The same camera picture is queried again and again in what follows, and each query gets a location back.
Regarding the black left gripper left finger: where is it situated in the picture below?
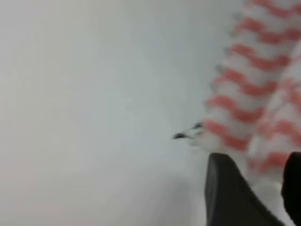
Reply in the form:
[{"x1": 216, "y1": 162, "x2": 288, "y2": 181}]
[{"x1": 204, "y1": 153, "x2": 284, "y2": 226}]

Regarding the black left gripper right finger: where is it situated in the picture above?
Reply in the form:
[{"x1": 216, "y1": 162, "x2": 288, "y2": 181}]
[{"x1": 281, "y1": 152, "x2": 301, "y2": 226}]

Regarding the pink white wavy towel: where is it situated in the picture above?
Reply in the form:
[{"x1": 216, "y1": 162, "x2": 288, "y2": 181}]
[{"x1": 189, "y1": 0, "x2": 301, "y2": 185}]

